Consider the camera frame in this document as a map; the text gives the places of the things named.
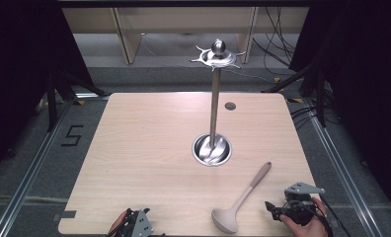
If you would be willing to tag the person's left hand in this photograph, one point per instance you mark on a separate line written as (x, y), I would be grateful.
(117, 223)

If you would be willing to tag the beige ladle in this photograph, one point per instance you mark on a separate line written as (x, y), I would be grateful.
(225, 220)

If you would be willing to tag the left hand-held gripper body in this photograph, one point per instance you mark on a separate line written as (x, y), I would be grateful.
(138, 225)

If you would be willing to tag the grey tape strip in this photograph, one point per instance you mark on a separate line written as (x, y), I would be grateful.
(65, 215)

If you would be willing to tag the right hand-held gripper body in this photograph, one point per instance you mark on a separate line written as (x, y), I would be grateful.
(298, 213)

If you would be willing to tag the aluminium floor rail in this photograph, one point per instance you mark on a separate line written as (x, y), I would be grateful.
(341, 171)
(32, 171)

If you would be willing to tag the grey table grommet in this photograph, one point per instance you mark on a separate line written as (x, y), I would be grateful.
(230, 106)

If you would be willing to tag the person's right hand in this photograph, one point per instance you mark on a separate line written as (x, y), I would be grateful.
(310, 227)

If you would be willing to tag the black tripod stand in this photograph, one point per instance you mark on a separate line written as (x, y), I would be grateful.
(320, 98)
(52, 98)

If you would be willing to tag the dark curtain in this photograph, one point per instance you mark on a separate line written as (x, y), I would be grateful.
(368, 82)
(19, 65)

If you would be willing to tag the metal utensil rack stand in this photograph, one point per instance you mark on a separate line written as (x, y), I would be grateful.
(214, 108)

